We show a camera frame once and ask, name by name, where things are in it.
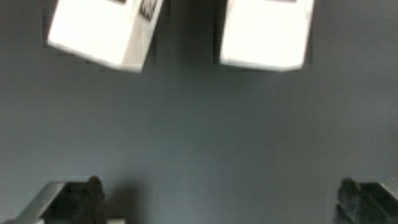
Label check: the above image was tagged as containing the white table leg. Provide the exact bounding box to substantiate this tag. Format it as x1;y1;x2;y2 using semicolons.
219;0;315;72
47;0;163;72

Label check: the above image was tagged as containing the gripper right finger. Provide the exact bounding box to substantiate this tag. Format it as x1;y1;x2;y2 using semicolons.
333;178;398;224

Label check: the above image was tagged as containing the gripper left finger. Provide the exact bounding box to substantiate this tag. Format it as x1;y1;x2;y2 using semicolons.
10;176;106;224

